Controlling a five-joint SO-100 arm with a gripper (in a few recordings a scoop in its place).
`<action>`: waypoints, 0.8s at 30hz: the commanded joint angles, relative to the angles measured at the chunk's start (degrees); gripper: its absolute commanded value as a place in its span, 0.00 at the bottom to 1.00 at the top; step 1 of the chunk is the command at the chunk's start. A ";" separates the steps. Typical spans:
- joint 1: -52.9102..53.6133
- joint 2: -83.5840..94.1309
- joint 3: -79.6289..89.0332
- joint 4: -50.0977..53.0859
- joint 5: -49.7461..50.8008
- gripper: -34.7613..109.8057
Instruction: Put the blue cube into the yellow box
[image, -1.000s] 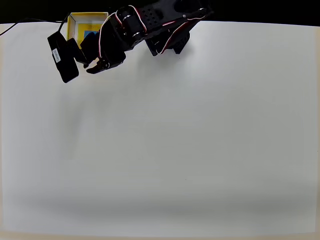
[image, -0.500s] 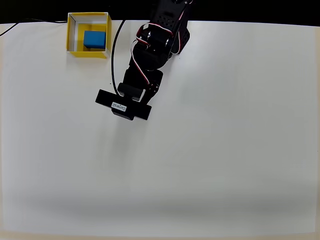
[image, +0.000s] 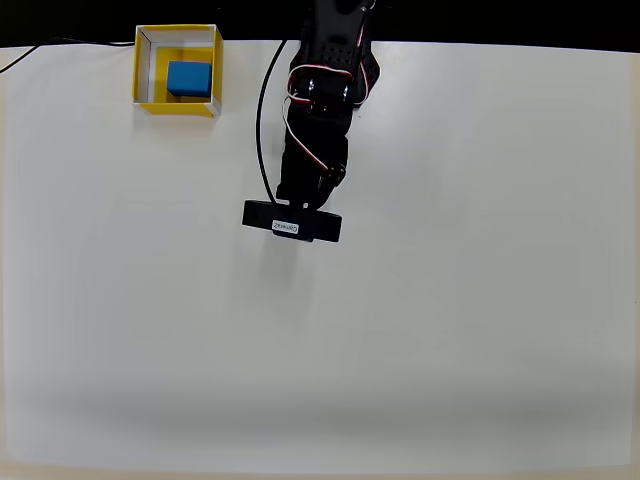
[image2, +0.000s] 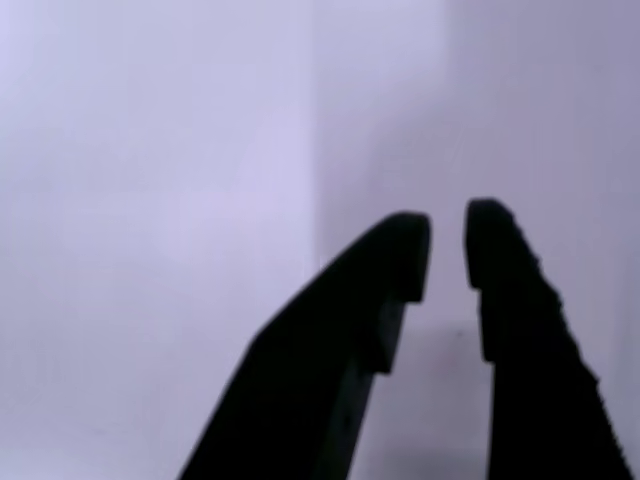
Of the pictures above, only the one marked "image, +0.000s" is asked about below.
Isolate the thin black table cable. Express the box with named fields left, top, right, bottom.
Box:
left=0, top=37, right=137, bottom=72

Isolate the black webcam with white label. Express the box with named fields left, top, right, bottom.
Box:
left=241, top=199, right=344, bottom=245

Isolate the blue block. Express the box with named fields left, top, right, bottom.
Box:
left=165, top=60, right=213, bottom=99

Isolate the black webcam cable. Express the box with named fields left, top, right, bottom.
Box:
left=255, top=39, right=290, bottom=205

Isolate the red white servo wire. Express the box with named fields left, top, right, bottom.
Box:
left=281, top=4, right=375, bottom=175

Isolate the yellow open box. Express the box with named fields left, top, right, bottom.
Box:
left=131, top=23, right=224, bottom=120

